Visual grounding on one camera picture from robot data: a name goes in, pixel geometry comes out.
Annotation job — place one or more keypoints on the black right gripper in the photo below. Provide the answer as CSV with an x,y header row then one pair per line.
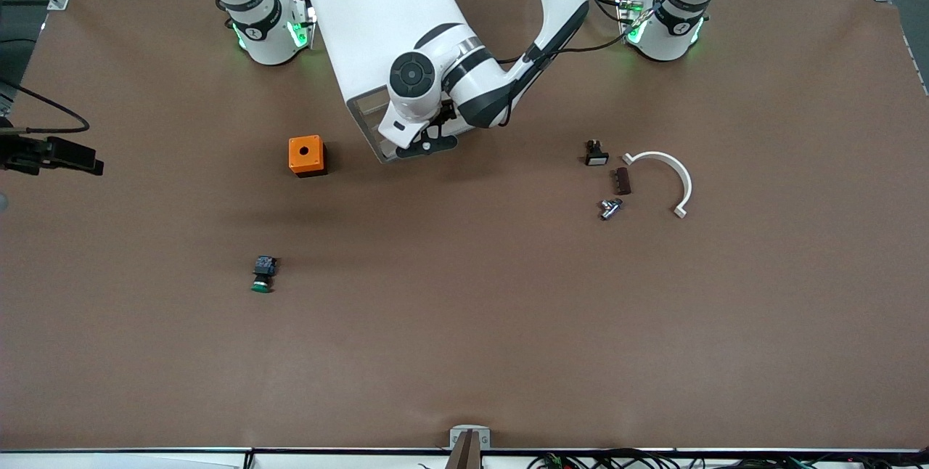
x,y
20,152

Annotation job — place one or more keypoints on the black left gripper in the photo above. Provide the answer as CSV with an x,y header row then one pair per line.
x,y
446,112

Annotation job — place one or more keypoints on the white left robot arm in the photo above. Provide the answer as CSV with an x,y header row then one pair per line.
x,y
493,84

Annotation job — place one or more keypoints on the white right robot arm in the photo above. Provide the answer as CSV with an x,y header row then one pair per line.
x,y
268,41

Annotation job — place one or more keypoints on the white drawer cabinet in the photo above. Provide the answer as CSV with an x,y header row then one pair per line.
x,y
363,19

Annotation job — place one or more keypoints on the green push button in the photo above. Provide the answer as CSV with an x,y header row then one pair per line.
x,y
263,273

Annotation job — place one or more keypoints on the orange box with hole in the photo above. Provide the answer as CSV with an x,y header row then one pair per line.
x,y
313,157

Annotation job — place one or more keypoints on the chrome valve fitting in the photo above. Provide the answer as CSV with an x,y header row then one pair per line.
x,y
610,208

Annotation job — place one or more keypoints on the black switch with white face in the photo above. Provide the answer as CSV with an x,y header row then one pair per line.
x,y
596,155

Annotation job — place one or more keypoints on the white curved bracket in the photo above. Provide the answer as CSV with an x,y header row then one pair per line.
x,y
679,175

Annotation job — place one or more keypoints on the grey metal bracket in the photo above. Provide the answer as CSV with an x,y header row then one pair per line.
x,y
457,434

